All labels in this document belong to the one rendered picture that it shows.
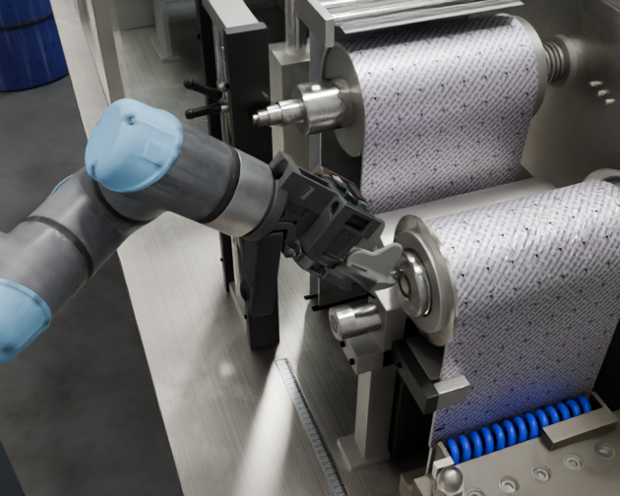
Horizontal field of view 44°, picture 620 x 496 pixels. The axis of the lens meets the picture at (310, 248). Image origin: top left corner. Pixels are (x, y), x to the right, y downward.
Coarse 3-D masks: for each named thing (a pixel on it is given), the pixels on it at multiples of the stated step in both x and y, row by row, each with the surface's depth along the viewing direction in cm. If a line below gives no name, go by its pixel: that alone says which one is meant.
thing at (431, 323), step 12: (396, 240) 86; (408, 240) 82; (420, 240) 80; (420, 252) 80; (432, 252) 79; (432, 264) 78; (432, 276) 79; (432, 288) 79; (444, 288) 78; (444, 300) 78; (432, 312) 81; (444, 312) 79; (420, 324) 85; (432, 324) 82
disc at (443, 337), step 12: (408, 216) 83; (396, 228) 87; (408, 228) 83; (420, 228) 80; (432, 228) 79; (432, 240) 78; (444, 252) 77; (444, 264) 77; (444, 276) 78; (456, 288) 77; (456, 300) 77; (456, 312) 77; (444, 324) 80; (456, 324) 78; (432, 336) 84; (444, 336) 81
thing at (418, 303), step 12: (408, 252) 82; (396, 264) 84; (408, 264) 80; (420, 264) 80; (408, 276) 81; (420, 276) 80; (396, 288) 86; (408, 288) 82; (420, 288) 79; (408, 300) 83; (420, 300) 80; (432, 300) 80; (408, 312) 84; (420, 312) 81
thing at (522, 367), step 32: (544, 320) 85; (576, 320) 88; (608, 320) 90; (448, 352) 83; (480, 352) 85; (512, 352) 87; (544, 352) 90; (576, 352) 92; (480, 384) 89; (512, 384) 92; (544, 384) 94; (576, 384) 97; (448, 416) 91; (480, 416) 94; (512, 416) 97
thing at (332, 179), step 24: (288, 168) 69; (288, 192) 70; (312, 192) 71; (336, 192) 72; (288, 216) 72; (312, 216) 73; (336, 216) 71; (360, 216) 72; (288, 240) 74; (312, 240) 73; (336, 240) 75; (360, 240) 76; (312, 264) 74; (336, 264) 76
